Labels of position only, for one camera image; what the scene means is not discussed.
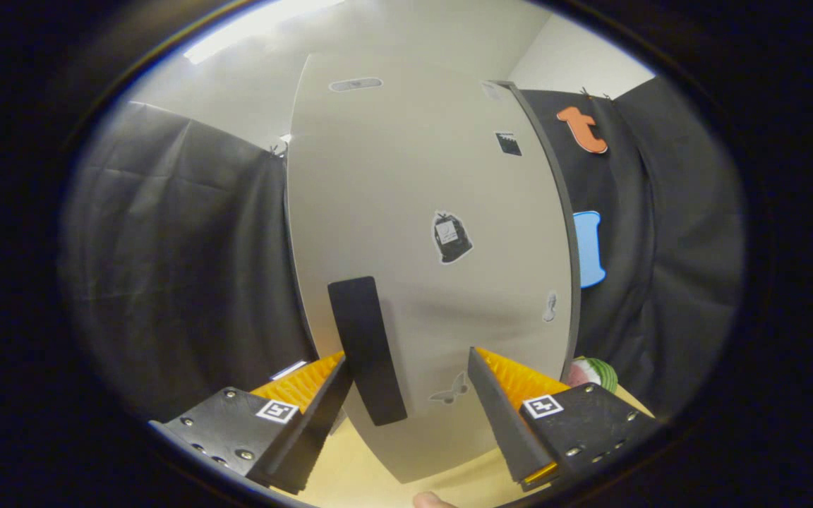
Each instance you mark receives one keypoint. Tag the black backdrop cloth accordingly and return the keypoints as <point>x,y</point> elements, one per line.
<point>166,247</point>

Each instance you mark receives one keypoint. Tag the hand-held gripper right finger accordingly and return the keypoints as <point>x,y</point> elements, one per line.
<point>498,423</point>

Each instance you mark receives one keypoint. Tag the grey shoe cabinet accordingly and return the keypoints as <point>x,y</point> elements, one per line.
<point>576,247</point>

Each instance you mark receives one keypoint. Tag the beige shoe cabinet door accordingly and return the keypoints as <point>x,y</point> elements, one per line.
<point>406,176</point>

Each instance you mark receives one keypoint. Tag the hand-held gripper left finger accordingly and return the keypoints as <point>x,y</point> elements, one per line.
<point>315,430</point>

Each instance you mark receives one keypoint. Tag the green white round object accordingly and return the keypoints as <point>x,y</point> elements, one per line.
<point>597,372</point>

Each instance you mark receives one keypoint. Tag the grey cover book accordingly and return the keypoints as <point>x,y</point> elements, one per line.
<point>289,370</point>

